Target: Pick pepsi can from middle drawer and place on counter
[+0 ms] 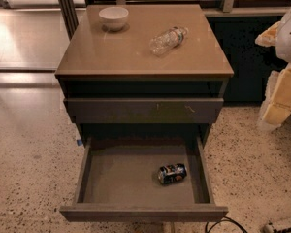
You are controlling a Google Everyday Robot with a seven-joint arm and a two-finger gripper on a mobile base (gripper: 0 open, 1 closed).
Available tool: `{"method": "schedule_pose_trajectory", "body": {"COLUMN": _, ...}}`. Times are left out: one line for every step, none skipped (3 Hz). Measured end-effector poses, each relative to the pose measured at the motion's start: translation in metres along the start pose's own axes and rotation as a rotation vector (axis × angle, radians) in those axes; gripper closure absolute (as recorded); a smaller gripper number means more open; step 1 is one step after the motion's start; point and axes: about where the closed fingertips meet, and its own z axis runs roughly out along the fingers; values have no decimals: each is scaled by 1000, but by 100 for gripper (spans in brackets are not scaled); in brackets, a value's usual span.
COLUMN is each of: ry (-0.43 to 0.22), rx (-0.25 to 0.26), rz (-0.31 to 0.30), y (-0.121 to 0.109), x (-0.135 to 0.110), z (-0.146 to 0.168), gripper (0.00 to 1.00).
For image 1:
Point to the white power strip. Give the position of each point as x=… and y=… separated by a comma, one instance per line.
x=280, y=226

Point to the open grey middle drawer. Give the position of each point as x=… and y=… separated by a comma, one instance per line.
x=118, y=182

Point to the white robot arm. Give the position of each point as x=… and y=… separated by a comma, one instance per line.
x=283, y=39

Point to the closed grey top drawer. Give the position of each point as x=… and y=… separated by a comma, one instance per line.
x=146, y=110

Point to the clear plastic water bottle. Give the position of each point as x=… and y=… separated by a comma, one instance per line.
x=167, y=40

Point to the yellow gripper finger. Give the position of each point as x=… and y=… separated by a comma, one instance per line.
x=276, y=108
x=268, y=37

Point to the grey drawer cabinet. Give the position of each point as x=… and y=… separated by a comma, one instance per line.
x=102, y=64

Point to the white ceramic bowl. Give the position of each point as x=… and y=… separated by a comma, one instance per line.
x=113, y=18

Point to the dark metal window post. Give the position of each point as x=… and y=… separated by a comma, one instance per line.
x=69, y=14

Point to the blue pepsi can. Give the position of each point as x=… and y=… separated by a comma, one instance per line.
x=171, y=173

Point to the blue tape piece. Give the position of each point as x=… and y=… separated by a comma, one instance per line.
x=79, y=142

